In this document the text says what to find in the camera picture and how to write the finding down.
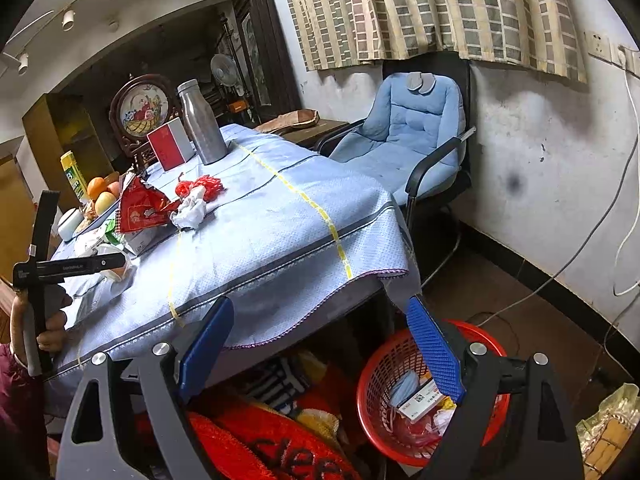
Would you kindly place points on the orange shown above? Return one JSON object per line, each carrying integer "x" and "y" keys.
{"x": 97, "y": 187}

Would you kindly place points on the blue tablecloth table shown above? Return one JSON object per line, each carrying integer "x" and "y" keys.
{"x": 275, "y": 220}

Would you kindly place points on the checked beige curtain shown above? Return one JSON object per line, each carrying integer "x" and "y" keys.
{"x": 425, "y": 5}

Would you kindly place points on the white ceramic jar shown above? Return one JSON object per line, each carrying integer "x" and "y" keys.
{"x": 70, "y": 225}

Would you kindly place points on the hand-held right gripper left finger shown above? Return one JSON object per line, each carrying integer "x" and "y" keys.
{"x": 207, "y": 345}

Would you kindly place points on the person's left hand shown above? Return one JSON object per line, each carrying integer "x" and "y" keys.
{"x": 55, "y": 330}

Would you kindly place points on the small red apple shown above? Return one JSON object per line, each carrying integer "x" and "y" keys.
{"x": 115, "y": 189}

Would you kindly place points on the white track spotlight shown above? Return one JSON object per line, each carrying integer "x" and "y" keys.
{"x": 68, "y": 18}
{"x": 23, "y": 63}

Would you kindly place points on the clear plastic jelly cup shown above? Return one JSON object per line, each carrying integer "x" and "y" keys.
{"x": 120, "y": 272}

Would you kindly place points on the large red snack bag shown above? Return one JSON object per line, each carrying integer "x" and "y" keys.
{"x": 142, "y": 210}

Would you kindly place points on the wooden cabinet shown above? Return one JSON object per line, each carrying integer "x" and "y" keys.
{"x": 50, "y": 130}

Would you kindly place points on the red mesh net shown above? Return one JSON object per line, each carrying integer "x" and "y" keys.
{"x": 205, "y": 187}

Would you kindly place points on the red plastic basket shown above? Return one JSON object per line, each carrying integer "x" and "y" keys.
{"x": 380, "y": 375}

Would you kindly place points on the red printed bag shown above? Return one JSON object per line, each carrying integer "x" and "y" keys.
{"x": 280, "y": 440}

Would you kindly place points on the yellow red apple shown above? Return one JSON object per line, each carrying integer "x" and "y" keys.
{"x": 106, "y": 204}

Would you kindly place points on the standing fan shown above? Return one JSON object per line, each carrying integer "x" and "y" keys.
{"x": 223, "y": 70}

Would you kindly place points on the steel bottle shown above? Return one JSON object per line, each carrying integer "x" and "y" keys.
{"x": 200, "y": 125}

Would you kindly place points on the small orange box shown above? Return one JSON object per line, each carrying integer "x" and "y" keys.
{"x": 237, "y": 106}

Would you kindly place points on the black office chair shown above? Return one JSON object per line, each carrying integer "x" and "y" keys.
{"x": 440, "y": 62}

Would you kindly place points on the red and white box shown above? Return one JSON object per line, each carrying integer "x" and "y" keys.
{"x": 167, "y": 147}

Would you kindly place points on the round embroidered table screen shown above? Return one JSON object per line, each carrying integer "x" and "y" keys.
{"x": 142, "y": 110}

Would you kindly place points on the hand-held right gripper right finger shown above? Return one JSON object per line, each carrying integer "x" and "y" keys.
{"x": 435, "y": 350}

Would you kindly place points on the blue chair cushion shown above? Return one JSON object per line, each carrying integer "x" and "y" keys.
{"x": 400, "y": 140}

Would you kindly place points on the tall yellow canister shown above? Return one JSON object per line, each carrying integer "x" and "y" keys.
{"x": 72, "y": 172}

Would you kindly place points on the dark side table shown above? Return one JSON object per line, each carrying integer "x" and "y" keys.
{"x": 320, "y": 132}

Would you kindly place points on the wooden door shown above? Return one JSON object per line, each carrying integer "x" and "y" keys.
{"x": 15, "y": 210}

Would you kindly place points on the blue face mask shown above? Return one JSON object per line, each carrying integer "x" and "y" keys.
{"x": 402, "y": 390}

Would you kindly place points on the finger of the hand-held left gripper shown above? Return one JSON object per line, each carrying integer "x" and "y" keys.
{"x": 112, "y": 261}

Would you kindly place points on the white medicine box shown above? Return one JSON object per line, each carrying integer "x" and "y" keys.
{"x": 417, "y": 405}

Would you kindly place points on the white wall socket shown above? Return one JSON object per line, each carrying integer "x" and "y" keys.
{"x": 630, "y": 60}
{"x": 597, "y": 44}

